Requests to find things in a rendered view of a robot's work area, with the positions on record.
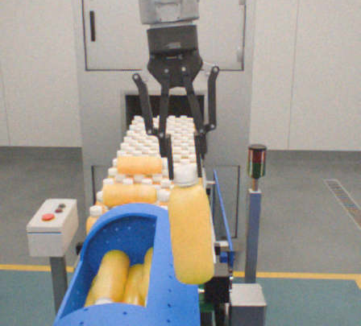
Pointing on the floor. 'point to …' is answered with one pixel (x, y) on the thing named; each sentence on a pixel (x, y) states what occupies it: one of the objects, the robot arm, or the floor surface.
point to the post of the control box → (59, 275)
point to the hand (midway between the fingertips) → (184, 156)
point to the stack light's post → (252, 237)
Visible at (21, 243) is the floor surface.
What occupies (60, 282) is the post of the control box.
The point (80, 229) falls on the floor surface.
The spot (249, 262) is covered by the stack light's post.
